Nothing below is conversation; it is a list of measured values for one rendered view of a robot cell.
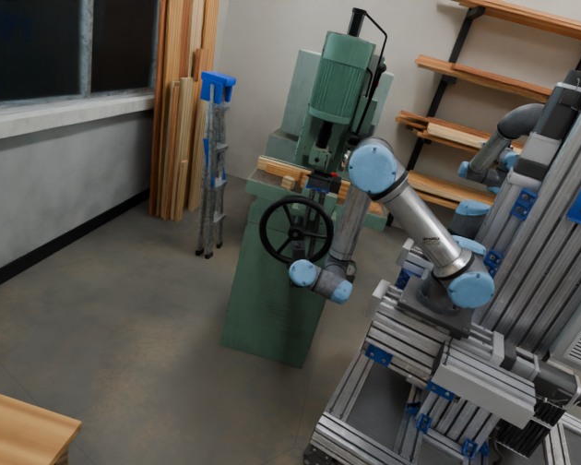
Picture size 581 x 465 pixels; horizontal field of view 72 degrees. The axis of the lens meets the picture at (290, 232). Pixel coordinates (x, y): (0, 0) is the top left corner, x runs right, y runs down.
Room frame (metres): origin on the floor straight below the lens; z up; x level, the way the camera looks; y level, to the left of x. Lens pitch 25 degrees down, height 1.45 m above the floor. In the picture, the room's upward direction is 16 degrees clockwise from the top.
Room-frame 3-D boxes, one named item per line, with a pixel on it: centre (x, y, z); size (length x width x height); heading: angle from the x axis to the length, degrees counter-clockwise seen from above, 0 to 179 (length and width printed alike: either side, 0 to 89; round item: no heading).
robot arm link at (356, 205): (1.17, -0.17, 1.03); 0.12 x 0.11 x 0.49; 85
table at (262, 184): (1.61, -0.07, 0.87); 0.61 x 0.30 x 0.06; 89
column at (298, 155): (2.01, -0.03, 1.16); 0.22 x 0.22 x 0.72; 89
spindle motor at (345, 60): (1.72, -0.03, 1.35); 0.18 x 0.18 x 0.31
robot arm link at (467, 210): (1.61, -0.70, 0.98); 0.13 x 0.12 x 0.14; 84
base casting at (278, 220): (1.85, -0.03, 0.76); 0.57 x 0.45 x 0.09; 179
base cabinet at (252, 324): (1.84, -0.03, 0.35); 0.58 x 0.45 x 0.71; 179
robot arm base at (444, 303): (1.14, -0.52, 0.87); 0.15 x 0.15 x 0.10
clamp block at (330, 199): (1.53, -0.07, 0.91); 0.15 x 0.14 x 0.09; 89
